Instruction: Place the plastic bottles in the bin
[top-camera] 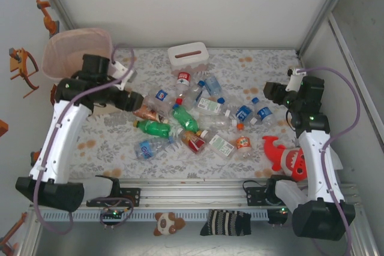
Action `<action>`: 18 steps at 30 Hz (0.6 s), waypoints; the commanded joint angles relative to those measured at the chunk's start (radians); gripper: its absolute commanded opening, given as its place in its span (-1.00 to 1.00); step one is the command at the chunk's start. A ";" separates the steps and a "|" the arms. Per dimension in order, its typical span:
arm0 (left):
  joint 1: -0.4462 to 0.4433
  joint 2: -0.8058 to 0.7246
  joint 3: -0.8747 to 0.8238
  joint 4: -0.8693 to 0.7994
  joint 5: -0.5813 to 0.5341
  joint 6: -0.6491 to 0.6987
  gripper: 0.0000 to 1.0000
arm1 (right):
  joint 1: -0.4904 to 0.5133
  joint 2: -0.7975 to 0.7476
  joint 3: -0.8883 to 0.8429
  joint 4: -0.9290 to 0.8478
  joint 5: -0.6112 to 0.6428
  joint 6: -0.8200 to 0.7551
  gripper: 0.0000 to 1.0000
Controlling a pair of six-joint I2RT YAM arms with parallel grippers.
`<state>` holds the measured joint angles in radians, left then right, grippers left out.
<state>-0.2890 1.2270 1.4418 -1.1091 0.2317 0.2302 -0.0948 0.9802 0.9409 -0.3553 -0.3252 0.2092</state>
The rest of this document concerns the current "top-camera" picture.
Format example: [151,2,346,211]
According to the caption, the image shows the black mount plate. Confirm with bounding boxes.
[243,179,281,208]
[86,187,142,208]

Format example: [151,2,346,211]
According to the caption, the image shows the orange curved wall sticker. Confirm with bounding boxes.
[8,47,40,98]

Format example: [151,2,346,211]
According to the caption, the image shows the clear bottle pale blue label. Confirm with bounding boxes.
[203,76,224,97]

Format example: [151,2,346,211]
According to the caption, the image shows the white pink tissue box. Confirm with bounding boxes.
[167,41,210,76]

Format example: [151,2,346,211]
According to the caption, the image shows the brown white panda plush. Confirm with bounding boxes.
[153,212,187,237]

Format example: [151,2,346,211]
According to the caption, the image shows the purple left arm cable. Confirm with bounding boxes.
[32,44,136,236]

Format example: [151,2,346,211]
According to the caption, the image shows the red drink plastic bottle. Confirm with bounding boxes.
[176,128,209,155]

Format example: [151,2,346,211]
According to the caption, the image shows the slim clear bottle white cap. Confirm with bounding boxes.
[142,94,173,116]

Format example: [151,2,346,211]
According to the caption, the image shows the right controller board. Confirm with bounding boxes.
[268,207,290,225]

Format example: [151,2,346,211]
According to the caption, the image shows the white slotted cable duct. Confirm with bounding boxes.
[40,209,271,223]

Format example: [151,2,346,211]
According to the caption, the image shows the square bottle green white label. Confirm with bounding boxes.
[202,129,237,159]
[194,96,232,118]

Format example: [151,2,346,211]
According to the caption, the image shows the black left mount plate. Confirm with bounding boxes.
[86,187,142,208]

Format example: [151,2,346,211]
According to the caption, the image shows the water bottle dark blue label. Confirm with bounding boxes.
[235,104,259,127]
[251,97,275,128]

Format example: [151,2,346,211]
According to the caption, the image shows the green plastic bottle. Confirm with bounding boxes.
[170,106,202,135]
[133,119,171,137]

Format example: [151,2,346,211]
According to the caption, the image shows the controller board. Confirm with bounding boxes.
[100,207,128,225]
[268,207,290,225]

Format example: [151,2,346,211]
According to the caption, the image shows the crushed clear plastic bottle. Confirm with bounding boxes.
[199,115,238,130]

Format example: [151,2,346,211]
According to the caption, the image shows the floral table mat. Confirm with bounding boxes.
[67,46,338,180]

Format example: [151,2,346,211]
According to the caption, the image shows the grey side panel rail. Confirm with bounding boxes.
[326,11,384,152]

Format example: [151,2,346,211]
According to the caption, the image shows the brown label plastic bottle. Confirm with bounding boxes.
[133,104,169,124]

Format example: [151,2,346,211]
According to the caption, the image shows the black right mount plate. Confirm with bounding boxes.
[243,179,281,208]

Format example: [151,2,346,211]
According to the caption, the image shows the clear bottle blue round logo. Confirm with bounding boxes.
[151,88,180,110]

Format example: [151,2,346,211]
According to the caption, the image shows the clear bottle red white label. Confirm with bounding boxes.
[173,70,194,106]

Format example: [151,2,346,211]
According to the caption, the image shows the black white striped sock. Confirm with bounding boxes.
[200,209,252,237]

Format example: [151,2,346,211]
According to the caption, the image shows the pink beige mesh bin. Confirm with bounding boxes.
[41,27,122,118]

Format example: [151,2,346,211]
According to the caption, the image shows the red shark toy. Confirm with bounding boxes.
[262,135,309,182]

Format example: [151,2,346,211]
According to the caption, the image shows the orange arc wall sticker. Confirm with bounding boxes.
[0,212,28,256]

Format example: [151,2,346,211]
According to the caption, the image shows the aluminium frame rail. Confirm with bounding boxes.
[28,177,361,209]

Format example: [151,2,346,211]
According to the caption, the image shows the left controller board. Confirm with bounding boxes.
[100,207,128,225]

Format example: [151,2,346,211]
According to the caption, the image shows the clear bottle blue lettering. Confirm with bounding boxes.
[134,135,176,160]

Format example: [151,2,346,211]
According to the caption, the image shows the clear bottle orange label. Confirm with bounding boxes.
[233,122,255,160]

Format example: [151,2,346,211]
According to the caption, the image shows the clear bottle blue cap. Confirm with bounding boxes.
[217,97,241,112]
[179,80,205,104]

